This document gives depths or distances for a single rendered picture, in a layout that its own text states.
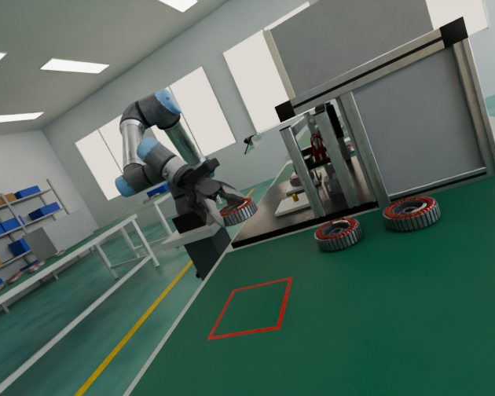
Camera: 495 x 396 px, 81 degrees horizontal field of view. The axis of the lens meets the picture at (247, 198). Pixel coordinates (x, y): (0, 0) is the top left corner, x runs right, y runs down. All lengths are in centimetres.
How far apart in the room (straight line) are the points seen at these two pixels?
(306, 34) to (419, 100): 35
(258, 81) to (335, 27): 503
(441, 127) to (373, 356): 58
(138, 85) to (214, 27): 206
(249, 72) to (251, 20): 87
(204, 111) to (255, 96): 113
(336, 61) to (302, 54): 10
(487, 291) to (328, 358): 24
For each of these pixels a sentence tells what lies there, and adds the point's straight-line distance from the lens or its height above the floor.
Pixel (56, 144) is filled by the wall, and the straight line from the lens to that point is 897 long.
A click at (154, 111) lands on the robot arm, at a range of 127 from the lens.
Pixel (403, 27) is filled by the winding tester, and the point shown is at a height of 116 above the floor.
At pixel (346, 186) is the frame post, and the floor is 83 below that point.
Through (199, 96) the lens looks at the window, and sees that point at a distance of 634.
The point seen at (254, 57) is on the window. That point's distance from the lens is 597.
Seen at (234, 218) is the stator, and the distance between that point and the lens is 74.
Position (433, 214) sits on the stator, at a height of 77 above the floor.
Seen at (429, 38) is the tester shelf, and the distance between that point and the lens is 83.
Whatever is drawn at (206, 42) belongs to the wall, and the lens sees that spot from 632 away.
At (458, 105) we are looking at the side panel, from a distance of 86.
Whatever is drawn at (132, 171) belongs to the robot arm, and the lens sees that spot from 101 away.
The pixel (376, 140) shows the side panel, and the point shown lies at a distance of 83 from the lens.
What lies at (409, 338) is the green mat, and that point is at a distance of 48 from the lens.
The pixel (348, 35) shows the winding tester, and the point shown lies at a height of 120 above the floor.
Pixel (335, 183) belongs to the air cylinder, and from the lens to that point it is 103.
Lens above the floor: 109
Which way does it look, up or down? 12 degrees down
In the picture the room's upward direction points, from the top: 25 degrees counter-clockwise
